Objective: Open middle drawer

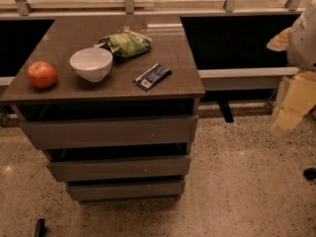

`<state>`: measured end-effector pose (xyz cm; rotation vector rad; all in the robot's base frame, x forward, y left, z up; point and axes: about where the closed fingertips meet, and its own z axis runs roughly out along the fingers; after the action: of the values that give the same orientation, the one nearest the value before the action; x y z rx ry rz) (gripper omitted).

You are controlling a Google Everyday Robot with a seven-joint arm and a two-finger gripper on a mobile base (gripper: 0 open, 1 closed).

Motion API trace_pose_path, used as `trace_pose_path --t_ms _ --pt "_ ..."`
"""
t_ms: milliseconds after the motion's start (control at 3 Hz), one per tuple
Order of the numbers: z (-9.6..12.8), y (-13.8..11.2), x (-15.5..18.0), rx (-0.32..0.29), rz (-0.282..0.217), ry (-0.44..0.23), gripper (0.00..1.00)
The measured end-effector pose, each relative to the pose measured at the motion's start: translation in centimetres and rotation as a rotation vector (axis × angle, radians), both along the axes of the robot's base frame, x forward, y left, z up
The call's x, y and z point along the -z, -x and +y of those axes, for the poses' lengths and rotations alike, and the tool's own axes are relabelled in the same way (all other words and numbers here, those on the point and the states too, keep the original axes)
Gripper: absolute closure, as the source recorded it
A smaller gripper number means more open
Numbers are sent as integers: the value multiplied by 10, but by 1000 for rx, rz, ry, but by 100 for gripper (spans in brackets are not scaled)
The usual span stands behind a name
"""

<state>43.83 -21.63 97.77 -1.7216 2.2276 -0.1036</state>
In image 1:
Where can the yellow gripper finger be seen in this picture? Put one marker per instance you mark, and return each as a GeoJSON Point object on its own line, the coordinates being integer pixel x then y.
{"type": "Point", "coordinates": [280, 41]}
{"type": "Point", "coordinates": [298, 97]}

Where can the grey drawer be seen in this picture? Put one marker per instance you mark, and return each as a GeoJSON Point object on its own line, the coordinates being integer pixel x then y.
{"type": "Point", "coordinates": [109, 132]}
{"type": "Point", "coordinates": [125, 168]}
{"type": "Point", "coordinates": [130, 190]}

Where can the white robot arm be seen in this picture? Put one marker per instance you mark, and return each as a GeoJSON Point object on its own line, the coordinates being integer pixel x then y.
{"type": "Point", "coordinates": [296, 96]}

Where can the grey top drawer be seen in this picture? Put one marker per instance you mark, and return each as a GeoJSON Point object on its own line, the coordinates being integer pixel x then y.
{"type": "Point", "coordinates": [109, 132]}

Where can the grey bottom drawer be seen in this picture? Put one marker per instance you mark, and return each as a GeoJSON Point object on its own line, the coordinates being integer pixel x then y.
{"type": "Point", "coordinates": [130, 190]}

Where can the grey drawer cabinet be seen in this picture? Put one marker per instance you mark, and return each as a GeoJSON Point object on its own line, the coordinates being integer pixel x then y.
{"type": "Point", "coordinates": [74, 98]}

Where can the black object right floor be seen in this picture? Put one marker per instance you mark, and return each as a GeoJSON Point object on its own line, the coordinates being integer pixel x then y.
{"type": "Point", "coordinates": [310, 174]}

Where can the dark blue snack packet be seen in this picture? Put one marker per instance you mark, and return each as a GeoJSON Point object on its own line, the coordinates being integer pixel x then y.
{"type": "Point", "coordinates": [152, 77]}

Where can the green chip bag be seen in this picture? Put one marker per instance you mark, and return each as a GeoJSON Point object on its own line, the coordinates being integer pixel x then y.
{"type": "Point", "coordinates": [125, 45]}

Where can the white ceramic bowl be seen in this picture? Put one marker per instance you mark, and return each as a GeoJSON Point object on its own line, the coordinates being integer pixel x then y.
{"type": "Point", "coordinates": [92, 64]}

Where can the red apple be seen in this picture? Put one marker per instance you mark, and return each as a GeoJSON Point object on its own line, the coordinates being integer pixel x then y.
{"type": "Point", "coordinates": [41, 74]}

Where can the black object on floor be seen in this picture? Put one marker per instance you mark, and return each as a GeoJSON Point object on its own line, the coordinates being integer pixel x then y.
{"type": "Point", "coordinates": [40, 228]}

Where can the grey wall rail bench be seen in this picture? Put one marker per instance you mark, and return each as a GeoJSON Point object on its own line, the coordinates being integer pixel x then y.
{"type": "Point", "coordinates": [223, 86]}

